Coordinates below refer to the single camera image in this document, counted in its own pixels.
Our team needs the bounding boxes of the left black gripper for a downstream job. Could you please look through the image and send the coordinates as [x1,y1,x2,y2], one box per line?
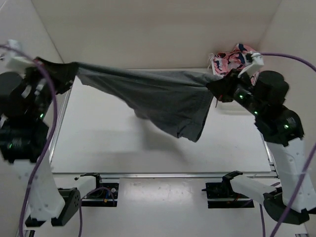
[23,56,77,119]

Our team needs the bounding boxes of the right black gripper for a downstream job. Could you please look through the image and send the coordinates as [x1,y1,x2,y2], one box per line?
[207,69,265,117]

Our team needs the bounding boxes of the grey shorts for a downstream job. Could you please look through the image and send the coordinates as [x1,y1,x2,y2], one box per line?
[38,58,219,142]

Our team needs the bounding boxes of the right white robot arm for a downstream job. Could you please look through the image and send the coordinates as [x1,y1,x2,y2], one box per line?
[207,70,316,225]

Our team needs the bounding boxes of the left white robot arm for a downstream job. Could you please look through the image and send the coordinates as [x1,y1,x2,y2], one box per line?
[0,59,104,227]

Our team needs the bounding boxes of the pink patterned shorts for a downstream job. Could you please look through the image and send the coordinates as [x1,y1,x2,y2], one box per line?
[208,43,259,85]

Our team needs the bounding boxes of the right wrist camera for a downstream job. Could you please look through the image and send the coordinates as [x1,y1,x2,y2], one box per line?
[238,51,264,78]

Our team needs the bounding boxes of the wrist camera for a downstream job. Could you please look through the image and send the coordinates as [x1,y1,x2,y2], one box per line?
[238,51,264,78]
[0,39,34,74]

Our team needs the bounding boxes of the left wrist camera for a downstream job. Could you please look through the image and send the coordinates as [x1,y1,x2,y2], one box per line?
[0,39,34,74]

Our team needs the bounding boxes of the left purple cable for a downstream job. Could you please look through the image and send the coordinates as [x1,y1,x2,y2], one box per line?
[0,43,83,237]

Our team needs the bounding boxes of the aluminium frame rail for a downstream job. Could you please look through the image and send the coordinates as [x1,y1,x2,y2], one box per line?
[53,172,279,180]

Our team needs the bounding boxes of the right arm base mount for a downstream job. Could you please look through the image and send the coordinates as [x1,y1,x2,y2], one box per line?
[201,178,254,209]

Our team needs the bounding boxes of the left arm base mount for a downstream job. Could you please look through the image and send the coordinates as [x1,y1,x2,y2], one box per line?
[81,178,119,207]

